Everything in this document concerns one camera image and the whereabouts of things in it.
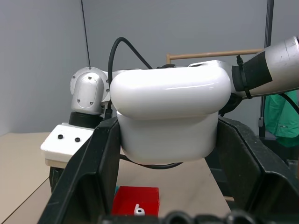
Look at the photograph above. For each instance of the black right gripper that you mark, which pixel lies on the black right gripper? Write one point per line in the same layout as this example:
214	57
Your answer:
57	179

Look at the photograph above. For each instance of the red plastic tray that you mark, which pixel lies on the red plastic tray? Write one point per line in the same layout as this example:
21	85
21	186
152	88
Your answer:
137	196

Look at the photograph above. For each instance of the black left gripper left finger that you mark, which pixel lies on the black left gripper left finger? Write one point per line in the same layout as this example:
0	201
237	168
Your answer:
81	177

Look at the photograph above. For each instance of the thin black wall strip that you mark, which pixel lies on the thin black wall strip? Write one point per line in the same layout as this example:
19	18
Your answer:
85	32

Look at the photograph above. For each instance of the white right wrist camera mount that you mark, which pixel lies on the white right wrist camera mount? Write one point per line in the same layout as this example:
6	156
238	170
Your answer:
63	142

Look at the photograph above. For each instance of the wooden rod rack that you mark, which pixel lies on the wooden rod rack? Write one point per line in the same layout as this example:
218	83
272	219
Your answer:
210	54

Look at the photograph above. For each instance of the white earbud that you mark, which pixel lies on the white earbud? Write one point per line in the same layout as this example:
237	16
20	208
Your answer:
139	211

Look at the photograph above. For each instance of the black vertical pole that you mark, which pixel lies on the black vertical pole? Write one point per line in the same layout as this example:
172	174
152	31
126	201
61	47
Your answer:
269	28

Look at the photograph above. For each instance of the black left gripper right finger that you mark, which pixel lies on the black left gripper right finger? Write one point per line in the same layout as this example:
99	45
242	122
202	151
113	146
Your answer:
252	172

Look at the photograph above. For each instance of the green cloth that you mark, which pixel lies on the green cloth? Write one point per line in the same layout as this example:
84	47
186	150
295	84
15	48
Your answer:
282	121

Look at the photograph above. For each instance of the teal plastic object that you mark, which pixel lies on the teal plastic object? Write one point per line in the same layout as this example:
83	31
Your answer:
116	189

